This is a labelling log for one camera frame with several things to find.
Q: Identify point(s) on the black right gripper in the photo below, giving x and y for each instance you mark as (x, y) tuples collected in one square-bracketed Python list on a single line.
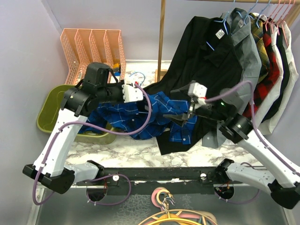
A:
[(180, 118)]

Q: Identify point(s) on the blue plaid shirt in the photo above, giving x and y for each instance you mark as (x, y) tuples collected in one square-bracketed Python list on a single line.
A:
[(122, 116)]

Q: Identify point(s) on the light blue wire hanger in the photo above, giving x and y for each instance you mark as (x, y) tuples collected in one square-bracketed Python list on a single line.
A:
[(138, 77)]

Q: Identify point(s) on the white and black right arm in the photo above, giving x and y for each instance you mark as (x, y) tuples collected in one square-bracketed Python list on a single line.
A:
[(280, 179)]

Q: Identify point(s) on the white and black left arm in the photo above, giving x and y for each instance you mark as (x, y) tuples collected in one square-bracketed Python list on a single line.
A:
[(78, 102)]

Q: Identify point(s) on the black shirt on hanger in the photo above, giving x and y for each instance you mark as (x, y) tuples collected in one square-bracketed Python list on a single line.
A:
[(205, 54), (278, 75)]

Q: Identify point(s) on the grey shirt on hanger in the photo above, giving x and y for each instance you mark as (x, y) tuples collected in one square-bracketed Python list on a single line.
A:
[(247, 54)]

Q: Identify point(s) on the white shirt on hanger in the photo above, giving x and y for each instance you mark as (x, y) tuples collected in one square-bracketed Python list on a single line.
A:
[(269, 82)]

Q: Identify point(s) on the red plaid shirt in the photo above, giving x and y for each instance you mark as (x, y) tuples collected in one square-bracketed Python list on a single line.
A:
[(262, 77)]

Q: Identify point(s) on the yellow plaid shirt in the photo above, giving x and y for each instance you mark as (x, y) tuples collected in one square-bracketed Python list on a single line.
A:
[(257, 33)]

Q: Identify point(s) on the wooden clothes rack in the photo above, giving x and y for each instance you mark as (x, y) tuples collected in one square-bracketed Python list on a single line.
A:
[(290, 18)]

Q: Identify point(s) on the pink mesh file organizer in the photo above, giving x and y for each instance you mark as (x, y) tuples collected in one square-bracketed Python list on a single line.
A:
[(84, 46)]

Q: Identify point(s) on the green plastic basin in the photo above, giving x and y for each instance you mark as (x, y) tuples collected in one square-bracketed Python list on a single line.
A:
[(48, 115)]

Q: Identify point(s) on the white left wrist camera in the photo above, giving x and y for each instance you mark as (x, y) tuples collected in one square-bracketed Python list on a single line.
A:
[(131, 93)]

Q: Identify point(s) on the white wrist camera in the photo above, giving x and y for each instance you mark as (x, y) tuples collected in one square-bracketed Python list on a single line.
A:
[(197, 90), (131, 93)]

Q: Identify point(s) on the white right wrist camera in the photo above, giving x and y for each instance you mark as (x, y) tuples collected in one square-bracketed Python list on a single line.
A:
[(197, 90)]

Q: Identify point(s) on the black mounting rail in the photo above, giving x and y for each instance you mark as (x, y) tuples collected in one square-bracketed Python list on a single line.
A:
[(178, 180)]

